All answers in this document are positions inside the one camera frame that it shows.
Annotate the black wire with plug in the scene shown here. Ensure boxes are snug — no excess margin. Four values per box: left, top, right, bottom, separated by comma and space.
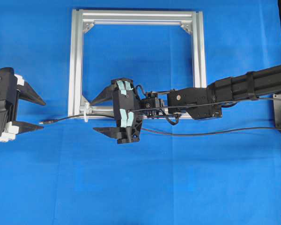
38, 114, 281, 136

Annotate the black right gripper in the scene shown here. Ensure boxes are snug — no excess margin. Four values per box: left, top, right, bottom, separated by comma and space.
90, 78, 143, 144

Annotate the aluminium corner bracket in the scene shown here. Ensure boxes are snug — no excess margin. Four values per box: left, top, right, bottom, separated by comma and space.
82, 22, 94, 34
80, 95, 90, 111
180, 22, 192, 35

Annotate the aluminium corner bracket right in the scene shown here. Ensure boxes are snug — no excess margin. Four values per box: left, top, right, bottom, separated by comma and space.
180, 22, 192, 35

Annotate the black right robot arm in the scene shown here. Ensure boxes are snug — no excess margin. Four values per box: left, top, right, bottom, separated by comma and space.
90, 65, 281, 144

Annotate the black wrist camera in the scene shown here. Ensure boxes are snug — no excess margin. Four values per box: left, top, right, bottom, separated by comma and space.
140, 92, 164, 118

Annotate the blue cloth mat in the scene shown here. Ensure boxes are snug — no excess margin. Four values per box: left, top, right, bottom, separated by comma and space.
0, 0, 281, 225

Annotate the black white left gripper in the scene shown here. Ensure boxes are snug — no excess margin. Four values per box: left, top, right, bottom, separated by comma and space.
0, 67, 46, 143

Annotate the aluminium extrusion frame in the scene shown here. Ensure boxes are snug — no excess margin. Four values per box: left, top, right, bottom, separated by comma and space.
68, 9, 207, 122

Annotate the aluminium corner bracket bottom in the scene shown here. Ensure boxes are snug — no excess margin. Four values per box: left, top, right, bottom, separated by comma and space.
80, 95, 90, 111

